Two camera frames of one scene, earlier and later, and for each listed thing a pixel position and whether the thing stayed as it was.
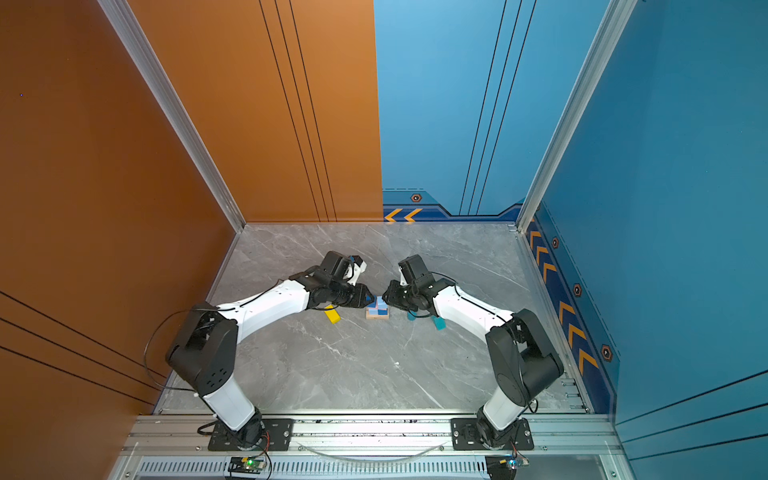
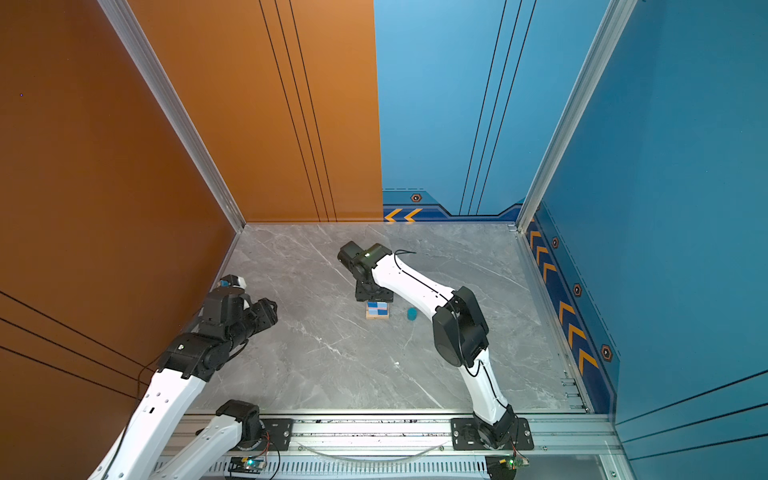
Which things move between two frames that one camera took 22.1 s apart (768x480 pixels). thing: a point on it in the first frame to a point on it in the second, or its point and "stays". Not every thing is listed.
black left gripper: (361, 297) to (267, 315)
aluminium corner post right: (614, 22) stays
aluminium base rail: (179, 446) stays
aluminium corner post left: (173, 105) stays
